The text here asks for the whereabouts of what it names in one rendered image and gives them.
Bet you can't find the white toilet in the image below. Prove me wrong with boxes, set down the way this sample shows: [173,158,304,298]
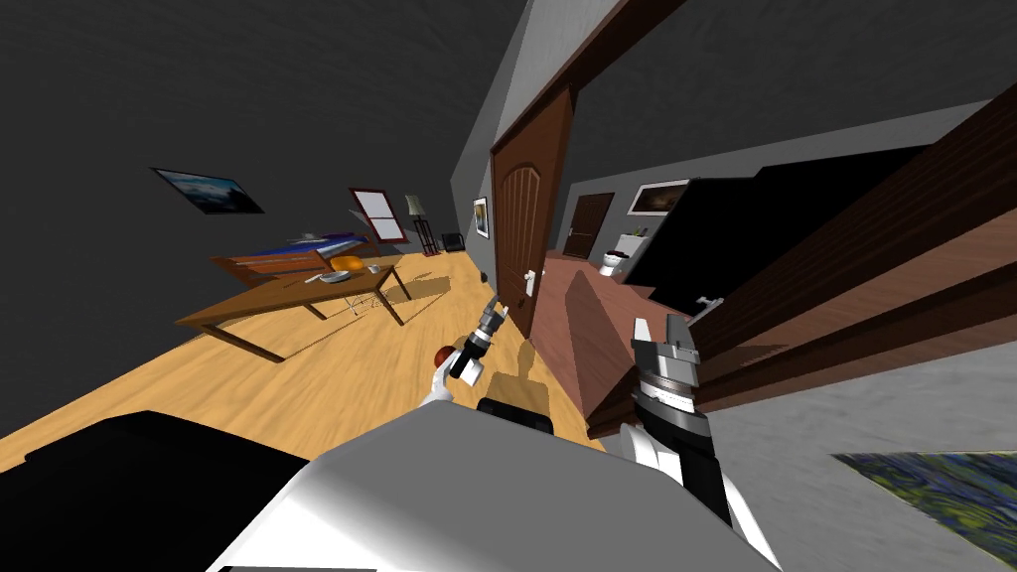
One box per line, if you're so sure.
[598,228,652,279]

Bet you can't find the dark brown panel door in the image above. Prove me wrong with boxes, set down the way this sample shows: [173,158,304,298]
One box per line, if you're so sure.
[561,192,617,261]

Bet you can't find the blue green painting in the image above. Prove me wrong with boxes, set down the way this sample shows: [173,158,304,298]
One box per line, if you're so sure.
[828,451,1017,564]

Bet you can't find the dark landscape wall picture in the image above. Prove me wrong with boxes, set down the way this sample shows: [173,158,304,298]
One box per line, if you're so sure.
[150,166,266,216]

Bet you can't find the brown wooden table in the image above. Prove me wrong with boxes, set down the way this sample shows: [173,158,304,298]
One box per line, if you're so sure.
[174,253,413,364]

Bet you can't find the floor lamp with pale shade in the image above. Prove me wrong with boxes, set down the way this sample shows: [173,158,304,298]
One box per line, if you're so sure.
[403,194,441,258]

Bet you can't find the red framed window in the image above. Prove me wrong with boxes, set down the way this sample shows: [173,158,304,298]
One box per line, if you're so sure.
[349,187,411,245]

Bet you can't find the brown wooden door leaf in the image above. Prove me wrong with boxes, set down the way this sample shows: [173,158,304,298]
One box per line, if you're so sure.
[490,85,579,341]

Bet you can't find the wide white framed picture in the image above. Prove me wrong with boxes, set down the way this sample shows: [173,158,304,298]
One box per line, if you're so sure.
[627,179,691,218]

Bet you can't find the wooden bed with blue cover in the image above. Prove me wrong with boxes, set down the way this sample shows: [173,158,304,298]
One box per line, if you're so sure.
[210,231,379,289]

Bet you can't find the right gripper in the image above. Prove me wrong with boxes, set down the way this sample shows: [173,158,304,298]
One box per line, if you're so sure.
[632,313,701,381]

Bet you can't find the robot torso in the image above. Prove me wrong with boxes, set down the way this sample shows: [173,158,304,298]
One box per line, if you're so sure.
[205,395,784,572]

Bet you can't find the black furniture block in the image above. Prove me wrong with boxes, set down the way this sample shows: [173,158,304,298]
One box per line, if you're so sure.
[0,408,313,572]

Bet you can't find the large black panel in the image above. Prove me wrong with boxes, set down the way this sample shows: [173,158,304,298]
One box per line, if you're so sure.
[622,145,950,320]

